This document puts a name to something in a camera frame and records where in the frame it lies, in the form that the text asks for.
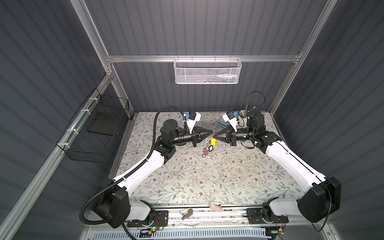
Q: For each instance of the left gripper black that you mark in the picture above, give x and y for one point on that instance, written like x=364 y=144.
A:
x=196 y=137

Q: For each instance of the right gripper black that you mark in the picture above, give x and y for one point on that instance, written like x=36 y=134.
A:
x=231 y=138

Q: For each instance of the yellow tag key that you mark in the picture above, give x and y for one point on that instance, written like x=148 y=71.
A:
x=213 y=141

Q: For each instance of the grey beaded keyring coil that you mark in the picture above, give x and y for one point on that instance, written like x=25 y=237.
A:
x=210 y=141

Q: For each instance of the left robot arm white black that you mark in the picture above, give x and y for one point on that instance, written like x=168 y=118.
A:
x=112 y=205

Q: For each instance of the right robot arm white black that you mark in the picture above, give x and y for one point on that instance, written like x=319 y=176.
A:
x=322 y=195

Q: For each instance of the teal calculator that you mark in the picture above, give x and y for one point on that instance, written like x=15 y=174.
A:
x=221 y=123

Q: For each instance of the white pen cup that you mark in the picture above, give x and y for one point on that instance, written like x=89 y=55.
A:
x=248 y=112

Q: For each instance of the floral table mat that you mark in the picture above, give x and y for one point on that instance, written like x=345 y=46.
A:
x=228 y=175

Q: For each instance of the pink tape dispenser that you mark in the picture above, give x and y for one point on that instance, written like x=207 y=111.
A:
x=215 y=207

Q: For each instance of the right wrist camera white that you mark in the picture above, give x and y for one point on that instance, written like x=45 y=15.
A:
x=230 y=118

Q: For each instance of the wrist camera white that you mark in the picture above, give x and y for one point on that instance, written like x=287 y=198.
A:
x=192 y=117
x=230 y=118

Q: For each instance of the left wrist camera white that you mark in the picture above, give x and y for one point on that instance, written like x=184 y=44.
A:
x=192 y=117

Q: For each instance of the white wire wall basket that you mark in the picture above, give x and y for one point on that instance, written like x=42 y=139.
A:
x=212 y=71

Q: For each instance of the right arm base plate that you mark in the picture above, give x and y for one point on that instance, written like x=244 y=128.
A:
x=253 y=216

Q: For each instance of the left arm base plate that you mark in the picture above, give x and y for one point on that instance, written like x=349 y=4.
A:
x=155 y=219

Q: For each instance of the black wire side basket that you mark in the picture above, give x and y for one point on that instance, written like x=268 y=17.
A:
x=98 y=130

